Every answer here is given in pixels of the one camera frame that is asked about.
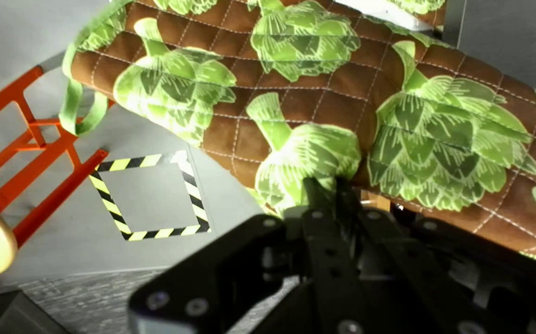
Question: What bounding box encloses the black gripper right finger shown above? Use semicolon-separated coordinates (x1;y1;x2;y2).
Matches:
338;184;536;334

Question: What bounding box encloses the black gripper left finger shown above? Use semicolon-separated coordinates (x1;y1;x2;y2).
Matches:
126;176;367;334

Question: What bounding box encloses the brown green artichoke oven mitt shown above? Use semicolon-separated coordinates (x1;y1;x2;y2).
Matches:
58;0;536;265
390;0;449;17

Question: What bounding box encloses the yellow black hazard tape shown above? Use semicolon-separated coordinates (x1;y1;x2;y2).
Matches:
87;148;214;245

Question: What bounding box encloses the orange metal frame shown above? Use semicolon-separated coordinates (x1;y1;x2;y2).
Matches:
0;63;112;302

